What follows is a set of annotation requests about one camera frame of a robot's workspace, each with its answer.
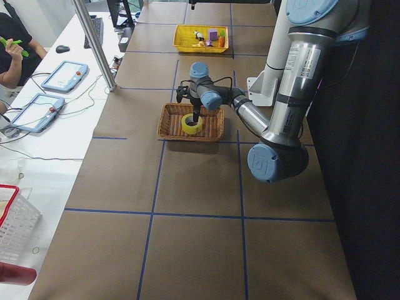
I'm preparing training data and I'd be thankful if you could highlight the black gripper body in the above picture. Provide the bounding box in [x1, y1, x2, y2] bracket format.
[189, 0, 197, 9]
[189, 92, 203, 114]

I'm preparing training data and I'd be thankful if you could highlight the yellow tape roll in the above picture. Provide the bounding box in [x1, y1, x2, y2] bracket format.
[181, 114, 203, 135]

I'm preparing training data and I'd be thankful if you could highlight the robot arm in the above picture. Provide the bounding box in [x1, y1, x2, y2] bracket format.
[177, 1, 371, 183]

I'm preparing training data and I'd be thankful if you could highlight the brown wicker basket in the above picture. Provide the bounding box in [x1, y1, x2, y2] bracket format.
[157, 103, 224, 143]

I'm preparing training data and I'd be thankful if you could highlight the yellow wicker tray basket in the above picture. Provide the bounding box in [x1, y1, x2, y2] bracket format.
[173, 24, 229, 54]

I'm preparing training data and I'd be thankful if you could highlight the small panda figurine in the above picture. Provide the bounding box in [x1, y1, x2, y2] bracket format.
[193, 31, 205, 41]

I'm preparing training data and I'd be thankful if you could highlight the purple foam cube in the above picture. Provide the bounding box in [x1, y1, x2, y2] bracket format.
[208, 28, 218, 41]

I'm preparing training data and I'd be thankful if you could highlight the toy croissant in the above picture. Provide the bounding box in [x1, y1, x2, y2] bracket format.
[192, 41, 206, 47]

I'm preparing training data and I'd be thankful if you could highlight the orange toy carrot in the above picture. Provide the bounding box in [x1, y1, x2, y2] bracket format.
[218, 31, 226, 48]

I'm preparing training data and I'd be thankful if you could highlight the black power box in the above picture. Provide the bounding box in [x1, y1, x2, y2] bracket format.
[118, 27, 134, 53]

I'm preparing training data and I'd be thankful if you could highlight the black monitor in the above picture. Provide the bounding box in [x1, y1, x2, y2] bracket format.
[106, 0, 136, 30]

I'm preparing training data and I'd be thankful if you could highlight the black keyboard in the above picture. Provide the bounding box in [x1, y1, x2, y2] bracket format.
[83, 17, 104, 49]

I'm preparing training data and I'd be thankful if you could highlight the far teach pendant tablet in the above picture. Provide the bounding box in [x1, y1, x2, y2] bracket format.
[41, 61, 89, 93]

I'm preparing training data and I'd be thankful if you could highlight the teach pendant tablet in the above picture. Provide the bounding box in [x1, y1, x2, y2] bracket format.
[41, 61, 89, 93]
[11, 93, 66, 133]

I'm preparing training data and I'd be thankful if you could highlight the computer mouse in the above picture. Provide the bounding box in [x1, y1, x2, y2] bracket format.
[56, 45, 70, 54]

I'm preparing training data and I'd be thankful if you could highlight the near teach pendant tablet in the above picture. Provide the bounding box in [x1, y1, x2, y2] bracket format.
[11, 93, 66, 133]

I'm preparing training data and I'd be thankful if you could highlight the seated person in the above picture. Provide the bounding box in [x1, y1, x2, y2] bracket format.
[1, 12, 47, 89]

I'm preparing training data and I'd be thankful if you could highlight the white plastic crate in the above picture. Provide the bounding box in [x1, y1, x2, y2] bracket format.
[1, 184, 41, 264]

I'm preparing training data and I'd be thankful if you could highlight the red cylinder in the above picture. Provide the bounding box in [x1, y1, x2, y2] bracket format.
[1, 262, 37, 286]

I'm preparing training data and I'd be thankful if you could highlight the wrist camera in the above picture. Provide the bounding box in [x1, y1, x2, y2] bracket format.
[176, 86, 190, 103]

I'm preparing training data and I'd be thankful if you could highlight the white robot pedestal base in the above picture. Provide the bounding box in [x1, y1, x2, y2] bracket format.
[247, 0, 291, 107]

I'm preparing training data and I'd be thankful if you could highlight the aluminium frame post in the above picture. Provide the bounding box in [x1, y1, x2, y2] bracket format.
[71, 0, 117, 92]

